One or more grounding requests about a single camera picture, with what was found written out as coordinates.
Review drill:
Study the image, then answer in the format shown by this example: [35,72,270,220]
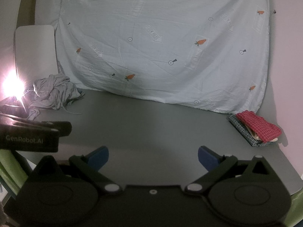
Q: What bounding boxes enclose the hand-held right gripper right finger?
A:
[185,146,278,194]

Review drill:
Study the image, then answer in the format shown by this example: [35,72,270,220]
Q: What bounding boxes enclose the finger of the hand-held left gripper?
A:
[31,120,73,138]

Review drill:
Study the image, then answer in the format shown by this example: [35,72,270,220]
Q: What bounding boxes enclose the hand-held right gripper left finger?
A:
[28,146,123,194]

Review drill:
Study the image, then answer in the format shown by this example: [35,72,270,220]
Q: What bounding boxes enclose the grey garment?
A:
[28,74,85,121]

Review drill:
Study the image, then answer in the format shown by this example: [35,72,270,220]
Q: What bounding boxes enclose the green foam edge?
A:
[0,148,28,194]

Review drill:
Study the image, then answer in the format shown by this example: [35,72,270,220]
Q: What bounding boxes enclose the folded dark checked cloth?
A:
[228,114,270,147]

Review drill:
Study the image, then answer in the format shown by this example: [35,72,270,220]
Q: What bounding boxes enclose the folded beige cloth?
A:
[245,125,278,143]

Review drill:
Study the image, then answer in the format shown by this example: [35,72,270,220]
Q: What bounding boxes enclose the folded red checked cloth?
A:
[237,110,283,143]

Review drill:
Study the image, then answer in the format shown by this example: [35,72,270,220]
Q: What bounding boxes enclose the carrot print bedsheet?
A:
[54,0,271,114]

